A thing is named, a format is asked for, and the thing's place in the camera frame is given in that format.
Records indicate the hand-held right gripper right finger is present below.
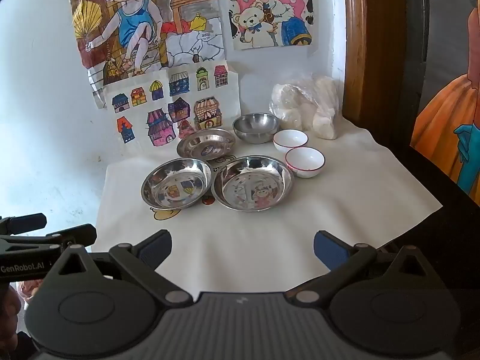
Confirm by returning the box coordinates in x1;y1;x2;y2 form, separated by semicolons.
290;230;439;304

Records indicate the white bowl with red rim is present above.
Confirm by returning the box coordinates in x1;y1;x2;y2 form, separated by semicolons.
285;147;326;179
272;129;309;154

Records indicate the plastic bag of white buns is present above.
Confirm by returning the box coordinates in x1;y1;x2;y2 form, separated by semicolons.
268;75;340;140

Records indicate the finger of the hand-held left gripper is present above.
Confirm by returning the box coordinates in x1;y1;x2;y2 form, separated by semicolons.
0;224;97;251
0;213;47;235

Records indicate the white printed table cloth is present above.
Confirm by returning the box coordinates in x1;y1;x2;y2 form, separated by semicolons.
95;120;444;298

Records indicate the drawing of coloured houses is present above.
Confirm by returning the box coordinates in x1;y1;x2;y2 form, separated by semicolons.
102;61;241;155

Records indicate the painting with orange dress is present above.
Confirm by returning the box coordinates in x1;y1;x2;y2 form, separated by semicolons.
410;7;480;208

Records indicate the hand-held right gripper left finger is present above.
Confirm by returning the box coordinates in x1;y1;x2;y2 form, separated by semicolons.
50;230;194;305

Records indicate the stainless steel plate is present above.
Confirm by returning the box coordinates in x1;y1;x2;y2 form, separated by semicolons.
141;158;213;209
211;155;295;212
176;128;236;161

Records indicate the drawing of child with fan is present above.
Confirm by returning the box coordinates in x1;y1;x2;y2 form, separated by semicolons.
70;0;226;88

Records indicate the stainless steel bowl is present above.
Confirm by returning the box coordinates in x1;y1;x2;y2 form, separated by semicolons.
232;112;280;145

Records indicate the drawing of girl with teddy bear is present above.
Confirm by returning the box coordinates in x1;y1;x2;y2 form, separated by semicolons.
224;0;315;52

